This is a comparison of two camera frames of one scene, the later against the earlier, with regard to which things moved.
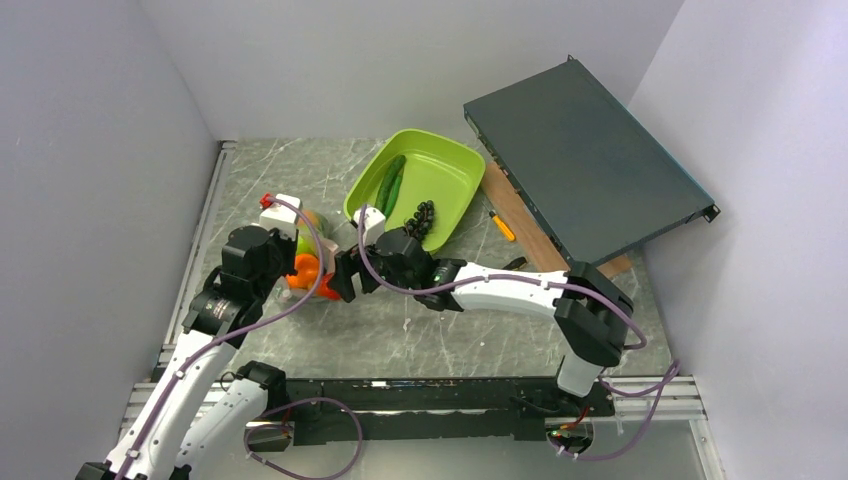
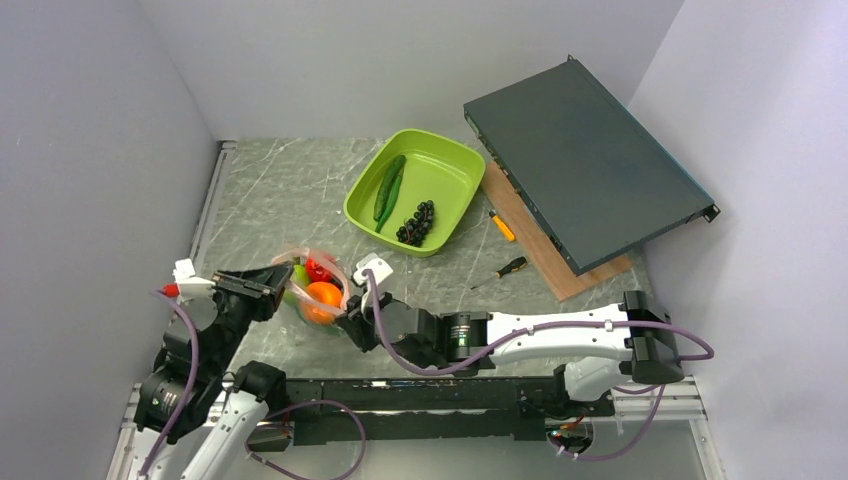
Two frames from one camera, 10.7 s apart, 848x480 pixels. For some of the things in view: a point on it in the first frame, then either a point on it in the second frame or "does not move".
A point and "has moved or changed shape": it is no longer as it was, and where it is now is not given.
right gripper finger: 346,264 to 358,325
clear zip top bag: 314,256 has moved or changed shape
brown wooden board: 535,244 does not move
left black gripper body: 282,261 to 238,311
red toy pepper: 323,289 to 316,273
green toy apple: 306,243 to 298,274
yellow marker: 503,227 does not move
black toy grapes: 420,224 does not move
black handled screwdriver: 515,263 does not move
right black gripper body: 382,272 to 423,362
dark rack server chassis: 596,181 does not move
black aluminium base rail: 436,409 does not move
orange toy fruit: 307,267 to 323,301
